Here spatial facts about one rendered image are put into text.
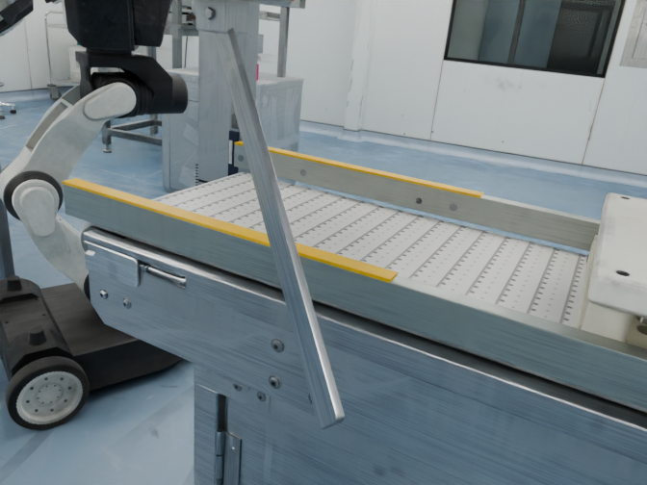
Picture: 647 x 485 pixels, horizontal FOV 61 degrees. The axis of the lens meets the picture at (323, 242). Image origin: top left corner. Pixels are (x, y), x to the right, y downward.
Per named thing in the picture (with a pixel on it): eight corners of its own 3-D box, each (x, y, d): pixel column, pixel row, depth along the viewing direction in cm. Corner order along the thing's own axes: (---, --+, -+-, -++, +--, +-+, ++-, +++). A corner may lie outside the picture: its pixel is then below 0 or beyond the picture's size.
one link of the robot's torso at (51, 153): (29, 216, 163) (131, 95, 168) (42, 236, 150) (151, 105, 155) (-20, 186, 153) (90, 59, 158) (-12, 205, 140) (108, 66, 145)
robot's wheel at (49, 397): (28, 347, 143) (-11, 413, 143) (32, 357, 139) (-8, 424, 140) (98, 364, 157) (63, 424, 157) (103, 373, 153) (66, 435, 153)
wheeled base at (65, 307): (174, 293, 221) (173, 215, 209) (235, 358, 184) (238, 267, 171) (-10, 332, 185) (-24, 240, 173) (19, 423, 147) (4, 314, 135)
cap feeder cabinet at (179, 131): (160, 202, 329) (157, 69, 301) (212, 181, 378) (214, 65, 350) (253, 224, 309) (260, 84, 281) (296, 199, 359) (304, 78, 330)
